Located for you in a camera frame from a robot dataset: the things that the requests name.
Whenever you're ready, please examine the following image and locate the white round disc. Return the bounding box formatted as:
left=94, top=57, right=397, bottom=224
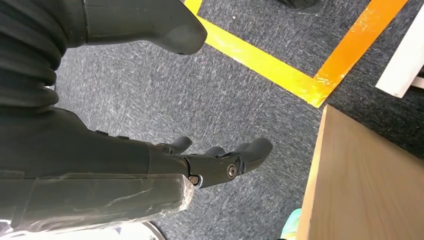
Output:
left=112, top=221, right=167, bottom=240

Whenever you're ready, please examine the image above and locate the yellow floor tape square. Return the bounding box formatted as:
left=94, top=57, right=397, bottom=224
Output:
left=183, top=0, right=410, bottom=109

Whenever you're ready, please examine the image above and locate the black floor object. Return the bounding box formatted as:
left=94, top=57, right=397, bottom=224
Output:
left=276, top=0, right=324, bottom=11

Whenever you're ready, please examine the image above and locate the white table foot bar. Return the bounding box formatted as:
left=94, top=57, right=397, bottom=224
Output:
left=375, top=4, right=424, bottom=99

